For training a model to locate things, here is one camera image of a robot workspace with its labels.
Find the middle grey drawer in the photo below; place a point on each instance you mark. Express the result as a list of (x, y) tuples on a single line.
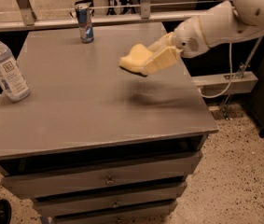
[(111, 199)]

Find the clear plastic water bottle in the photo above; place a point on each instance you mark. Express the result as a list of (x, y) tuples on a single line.
[(12, 81)]

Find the metal railing frame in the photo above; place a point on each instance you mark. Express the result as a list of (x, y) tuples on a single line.
[(29, 15)]

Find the yellow sponge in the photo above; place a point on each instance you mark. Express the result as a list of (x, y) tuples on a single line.
[(134, 62)]

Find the grey drawer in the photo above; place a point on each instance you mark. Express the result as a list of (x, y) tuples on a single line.
[(111, 199), (103, 175), (118, 215)]

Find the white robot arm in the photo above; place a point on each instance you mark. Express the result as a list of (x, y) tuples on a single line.
[(228, 22)]

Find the grey drawer cabinet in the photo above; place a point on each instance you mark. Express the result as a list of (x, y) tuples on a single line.
[(83, 110)]

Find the bottom grey drawer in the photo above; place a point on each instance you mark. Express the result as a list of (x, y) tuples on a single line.
[(118, 215)]

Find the top grey drawer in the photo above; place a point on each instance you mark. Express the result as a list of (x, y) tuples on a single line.
[(103, 175)]

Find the blue energy drink can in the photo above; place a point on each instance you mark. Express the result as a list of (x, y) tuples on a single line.
[(84, 23)]

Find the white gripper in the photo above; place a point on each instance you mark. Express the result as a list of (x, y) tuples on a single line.
[(187, 38)]

